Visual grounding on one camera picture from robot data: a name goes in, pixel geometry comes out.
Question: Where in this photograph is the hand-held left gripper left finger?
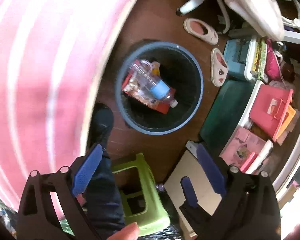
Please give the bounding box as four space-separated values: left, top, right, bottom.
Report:
17 144 103 240

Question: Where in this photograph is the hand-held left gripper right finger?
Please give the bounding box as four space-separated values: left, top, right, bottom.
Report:
196 143 282 240

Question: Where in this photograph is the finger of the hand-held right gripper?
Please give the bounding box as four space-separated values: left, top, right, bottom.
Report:
179 176 215 240

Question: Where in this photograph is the red snack packet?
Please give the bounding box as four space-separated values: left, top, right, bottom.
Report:
121 74 177 114

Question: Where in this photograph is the blue round trash bin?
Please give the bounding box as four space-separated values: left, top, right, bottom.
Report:
114 42 204 136

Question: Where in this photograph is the crushed clear plastic bottle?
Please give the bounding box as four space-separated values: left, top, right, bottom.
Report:
128 60 178 108

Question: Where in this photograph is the white mesh cloth pink trim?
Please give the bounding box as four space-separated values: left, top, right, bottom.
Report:
140 59 162 70

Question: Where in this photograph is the person's left hand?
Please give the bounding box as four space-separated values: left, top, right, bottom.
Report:
107 222 140 240

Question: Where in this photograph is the person's leg in dark pants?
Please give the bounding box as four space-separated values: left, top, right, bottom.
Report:
84 149 127 240

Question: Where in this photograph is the pink picture book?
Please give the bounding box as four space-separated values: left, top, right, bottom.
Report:
219 127 273 173

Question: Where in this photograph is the black plastic bag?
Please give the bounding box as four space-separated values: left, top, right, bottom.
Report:
139 224 188 240

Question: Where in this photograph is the green plastic stool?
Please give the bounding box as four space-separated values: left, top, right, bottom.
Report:
111 152 171 237

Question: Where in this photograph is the person's black shoe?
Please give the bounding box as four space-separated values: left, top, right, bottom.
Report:
89 102 115 152

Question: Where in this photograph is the dark green flat box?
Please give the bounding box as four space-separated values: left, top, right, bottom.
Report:
199 79 257 144

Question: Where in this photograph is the pink plastic case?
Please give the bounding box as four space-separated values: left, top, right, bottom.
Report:
249 84 294 141

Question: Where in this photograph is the orange plastic case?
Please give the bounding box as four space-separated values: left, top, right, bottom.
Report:
275 104 297 142

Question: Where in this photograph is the pink striped tablecloth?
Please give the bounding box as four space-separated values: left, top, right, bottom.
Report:
0 0 152 214

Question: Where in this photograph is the pink white slipper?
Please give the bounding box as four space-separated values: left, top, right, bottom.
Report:
183 18 219 45
210 48 228 87

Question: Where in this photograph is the teal storage box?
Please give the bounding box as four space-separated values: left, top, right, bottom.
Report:
223 38 257 81

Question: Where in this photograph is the stack of books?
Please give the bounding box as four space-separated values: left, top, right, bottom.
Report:
250 39 268 82

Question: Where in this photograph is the magenta bag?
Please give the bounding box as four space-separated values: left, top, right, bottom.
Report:
264 47 283 82

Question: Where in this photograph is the white office chair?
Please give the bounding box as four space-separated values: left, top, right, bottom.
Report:
176 0 300 43

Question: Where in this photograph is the white shelf frame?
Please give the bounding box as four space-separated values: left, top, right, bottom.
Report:
272 116 300 203

